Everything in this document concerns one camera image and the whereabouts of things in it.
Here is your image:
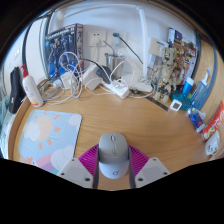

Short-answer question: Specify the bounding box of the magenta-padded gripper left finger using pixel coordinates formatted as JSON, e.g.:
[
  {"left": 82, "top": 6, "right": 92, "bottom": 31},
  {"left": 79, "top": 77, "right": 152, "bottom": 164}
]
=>
[{"left": 57, "top": 143, "right": 100, "bottom": 190}]

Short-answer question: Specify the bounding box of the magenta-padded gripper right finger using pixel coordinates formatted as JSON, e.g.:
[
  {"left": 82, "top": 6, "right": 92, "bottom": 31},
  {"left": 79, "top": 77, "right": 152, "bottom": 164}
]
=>
[{"left": 127, "top": 144, "right": 171, "bottom": 190}]

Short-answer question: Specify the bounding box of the grey computer mouse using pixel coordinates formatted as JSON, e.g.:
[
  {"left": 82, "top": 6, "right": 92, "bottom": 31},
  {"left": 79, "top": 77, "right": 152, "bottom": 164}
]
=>
[{"left": 97, "top": 132, "right": 130, "bottom": 180}]

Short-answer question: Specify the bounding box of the pastel sun print mouse pad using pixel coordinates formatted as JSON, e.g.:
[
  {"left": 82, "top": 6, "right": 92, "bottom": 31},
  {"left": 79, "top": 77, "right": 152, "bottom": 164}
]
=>
[{"left": 18, "top": 109, "right": 83, "bottom": 176}]

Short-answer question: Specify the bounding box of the white mug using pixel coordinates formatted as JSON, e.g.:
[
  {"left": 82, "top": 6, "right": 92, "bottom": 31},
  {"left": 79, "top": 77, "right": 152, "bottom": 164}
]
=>
[{"left": 204, "top": 129, "right": 222, "bottom": 157}]

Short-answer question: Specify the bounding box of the black ruler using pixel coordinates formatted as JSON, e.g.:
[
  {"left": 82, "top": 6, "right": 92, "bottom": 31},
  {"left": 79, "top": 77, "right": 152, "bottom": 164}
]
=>
[{"left": 146, "top": 95, "right": 169, "bottom": 112}]

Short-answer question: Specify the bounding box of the blue snack packet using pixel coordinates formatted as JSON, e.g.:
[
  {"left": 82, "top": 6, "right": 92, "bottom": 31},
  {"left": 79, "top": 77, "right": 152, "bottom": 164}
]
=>
[{"left": 188, "top": 109, "right": 206, "bottom": 133}]

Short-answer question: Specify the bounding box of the small white square clock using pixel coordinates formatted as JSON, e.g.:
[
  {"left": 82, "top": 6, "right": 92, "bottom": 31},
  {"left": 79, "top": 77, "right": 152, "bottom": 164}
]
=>
[{"left": 169, "top": 98, "right": 183, "bottom": 112}]

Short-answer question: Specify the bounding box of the red chip can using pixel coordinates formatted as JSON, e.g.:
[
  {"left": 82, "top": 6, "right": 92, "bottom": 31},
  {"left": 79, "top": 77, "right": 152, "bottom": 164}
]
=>
[{"left": 200, "top": 101, "right": 224, "bottom": 143}]

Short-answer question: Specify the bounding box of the teal round bowl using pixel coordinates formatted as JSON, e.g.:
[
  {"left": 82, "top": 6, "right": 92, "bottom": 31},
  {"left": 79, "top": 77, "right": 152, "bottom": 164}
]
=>
[{"left": 171, "top": 90, "right": 192, "bottom": 111}]

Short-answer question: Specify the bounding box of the teal blanket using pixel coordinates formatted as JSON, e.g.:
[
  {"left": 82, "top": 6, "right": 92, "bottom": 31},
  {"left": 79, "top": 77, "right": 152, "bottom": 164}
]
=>
[{"left": 0, "top": 96, "right": 11, "bottom": 158}]

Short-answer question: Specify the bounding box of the white power strip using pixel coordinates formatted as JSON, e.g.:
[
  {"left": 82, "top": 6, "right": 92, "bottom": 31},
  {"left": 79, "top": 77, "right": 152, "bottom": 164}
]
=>
[{"left": 103, "top": 79, "right": 131, "bottom": 100}]

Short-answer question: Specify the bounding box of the white charger block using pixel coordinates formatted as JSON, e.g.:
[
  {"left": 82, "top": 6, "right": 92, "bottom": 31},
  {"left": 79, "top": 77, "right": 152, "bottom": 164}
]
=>
[{"left": 59, "top": 71, "right": 78, "bottom": 90}]

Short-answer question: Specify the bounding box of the white lotion bottle red pump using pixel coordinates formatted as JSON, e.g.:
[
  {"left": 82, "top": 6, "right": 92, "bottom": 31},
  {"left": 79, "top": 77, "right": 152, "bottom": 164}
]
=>
[{"left": 19, "top": 63, "right": 44, "bottom": 108}]

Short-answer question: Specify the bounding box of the blue spray bottle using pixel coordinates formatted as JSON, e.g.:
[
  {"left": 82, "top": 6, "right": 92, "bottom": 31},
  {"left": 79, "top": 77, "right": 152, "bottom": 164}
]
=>
[{"left": 191, "top": 68, "right": 210, "bottom": 110}]

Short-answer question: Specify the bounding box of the large white power adapter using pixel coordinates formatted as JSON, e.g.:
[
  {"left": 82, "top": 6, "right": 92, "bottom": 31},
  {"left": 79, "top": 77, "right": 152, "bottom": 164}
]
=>
[{"left": 79, "top": 63, "right": 103, "bottom": 91}]

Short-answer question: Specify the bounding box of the black bag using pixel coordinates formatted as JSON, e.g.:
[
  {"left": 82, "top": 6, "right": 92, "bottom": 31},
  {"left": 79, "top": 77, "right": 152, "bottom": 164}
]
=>
[{"left": 8, "top": 66, "right": 27, "bottom": 115}]

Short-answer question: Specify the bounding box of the steel cup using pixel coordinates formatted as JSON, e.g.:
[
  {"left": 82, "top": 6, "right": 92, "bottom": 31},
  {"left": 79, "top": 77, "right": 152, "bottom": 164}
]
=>
[{"left": 104, "top": 52, "right": 126, "bottom": 79}]

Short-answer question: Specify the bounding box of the robot model kit box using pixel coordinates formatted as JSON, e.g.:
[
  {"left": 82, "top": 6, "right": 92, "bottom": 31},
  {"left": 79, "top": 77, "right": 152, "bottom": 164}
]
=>
[{"left": 44, "top": 23, "right": 84, "bottom": 81}]

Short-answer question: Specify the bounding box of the colourful picture box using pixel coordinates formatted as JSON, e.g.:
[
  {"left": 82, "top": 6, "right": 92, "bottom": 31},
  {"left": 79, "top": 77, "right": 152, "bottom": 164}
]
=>
[{"left": 168, "top": 27, "right": 198, "bottom": 84}]

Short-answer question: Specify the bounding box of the white cable tangle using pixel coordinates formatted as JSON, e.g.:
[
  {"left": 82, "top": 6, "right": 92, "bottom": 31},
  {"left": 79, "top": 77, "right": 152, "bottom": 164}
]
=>
[{"left": 39, "top": 51, "right": 158, "bottom": 106}]

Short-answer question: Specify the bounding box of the white wall socket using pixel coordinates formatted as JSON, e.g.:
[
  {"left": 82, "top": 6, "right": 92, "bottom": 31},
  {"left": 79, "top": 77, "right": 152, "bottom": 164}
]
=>
[{"left": 88, "top": 30, "right": 108, "bottom": 48}]

